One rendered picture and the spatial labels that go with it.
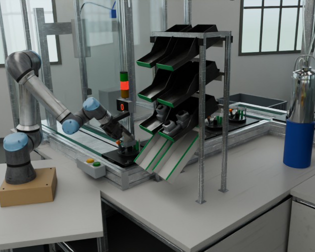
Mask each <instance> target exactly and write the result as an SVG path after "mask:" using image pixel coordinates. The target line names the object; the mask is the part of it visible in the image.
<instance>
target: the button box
mask: <svg viewBox="0 0 315 252"><path fill-rule="evenodd" d="M90 158H91V157H89V156H87V155H84V156H81V157H77V158H76V165H77V168H79V169H81V170H82V171H84V172H85V173H87V174H89V175H90V176H92V177H93V178H95V179H96V178H99V177H102V176H105V175H106V166H105V165H104V164H102V163H100V165H99V166H93V163H94V162H98V161H97V160H95V159H94V161H93V162H87V159H90Z"/></svg>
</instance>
